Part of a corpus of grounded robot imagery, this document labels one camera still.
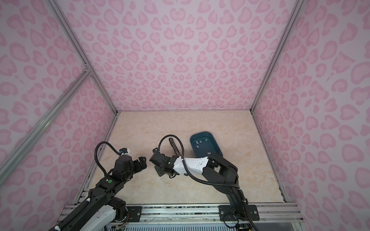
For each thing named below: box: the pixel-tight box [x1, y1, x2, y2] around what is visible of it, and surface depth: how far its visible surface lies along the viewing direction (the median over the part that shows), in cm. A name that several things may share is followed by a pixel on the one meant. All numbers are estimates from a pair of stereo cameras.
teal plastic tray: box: [189, 131, 224, 158], surface depth 102 cm
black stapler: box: [168, 137, 182, 157], surface depth 99 cm
